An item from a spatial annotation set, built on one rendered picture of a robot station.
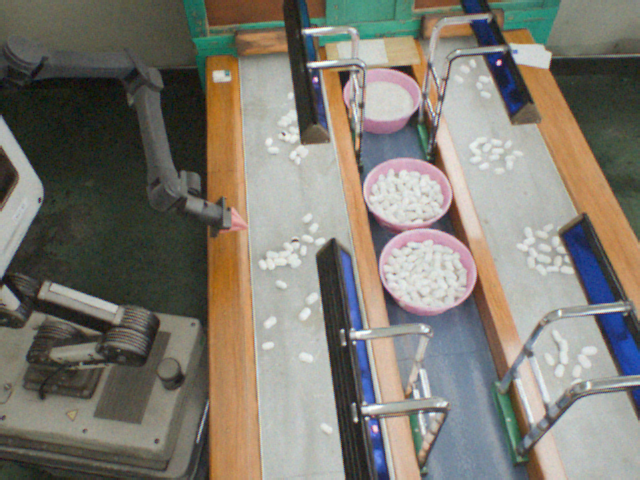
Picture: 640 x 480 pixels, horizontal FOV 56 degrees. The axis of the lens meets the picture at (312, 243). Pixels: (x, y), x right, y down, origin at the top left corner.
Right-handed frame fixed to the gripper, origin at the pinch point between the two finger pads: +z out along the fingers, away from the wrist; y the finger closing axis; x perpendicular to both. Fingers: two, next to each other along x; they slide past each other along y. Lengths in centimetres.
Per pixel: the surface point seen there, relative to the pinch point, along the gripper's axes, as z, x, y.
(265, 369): 9.2, 6.8, -37.5
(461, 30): 64, -52, 83
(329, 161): 27.7, -9.8, 31.7
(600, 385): 32, -63, -65
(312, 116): -1.5, -33.4, 13.0
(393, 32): 47, -34, 88
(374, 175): 37.0, -19.2, 22.9
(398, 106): 49, -27, 55
